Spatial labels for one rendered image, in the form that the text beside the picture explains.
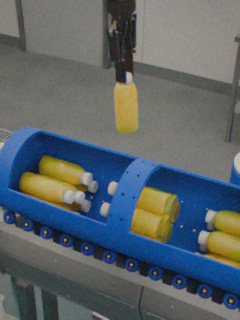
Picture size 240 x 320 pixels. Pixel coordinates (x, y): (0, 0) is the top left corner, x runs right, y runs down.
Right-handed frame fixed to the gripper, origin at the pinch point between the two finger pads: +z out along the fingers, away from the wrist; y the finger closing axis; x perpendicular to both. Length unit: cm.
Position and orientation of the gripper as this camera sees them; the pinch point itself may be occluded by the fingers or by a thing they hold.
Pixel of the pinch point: (124, 68)
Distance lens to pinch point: 131.7
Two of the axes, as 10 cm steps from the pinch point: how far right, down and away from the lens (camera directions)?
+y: 4.5, -5.7, 6.9
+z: 0.4, 7.9, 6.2
